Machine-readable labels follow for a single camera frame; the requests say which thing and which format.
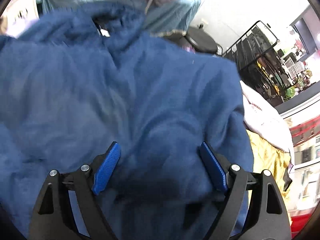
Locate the massage bed with teal cover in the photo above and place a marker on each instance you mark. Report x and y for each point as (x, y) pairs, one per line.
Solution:
(163, 20)

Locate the gold shiny jacket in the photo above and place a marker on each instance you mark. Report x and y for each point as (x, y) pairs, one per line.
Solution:
(268, 157)

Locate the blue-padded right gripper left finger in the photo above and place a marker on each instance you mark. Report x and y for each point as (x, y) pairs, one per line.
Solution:
(53, 217)

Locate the pink white knit blanket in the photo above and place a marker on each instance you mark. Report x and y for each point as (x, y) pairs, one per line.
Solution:
(262, 118)

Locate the navy blue puffer jacket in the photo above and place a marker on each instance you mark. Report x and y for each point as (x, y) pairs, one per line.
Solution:
(78, 80)

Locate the black wire rack cart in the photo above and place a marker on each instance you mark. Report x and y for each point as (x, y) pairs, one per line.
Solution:
(273, 67)

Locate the black round stool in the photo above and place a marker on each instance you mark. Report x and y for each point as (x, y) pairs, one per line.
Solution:
(201, 41)

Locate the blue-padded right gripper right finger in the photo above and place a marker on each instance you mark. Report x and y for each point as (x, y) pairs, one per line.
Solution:
(266, 216)

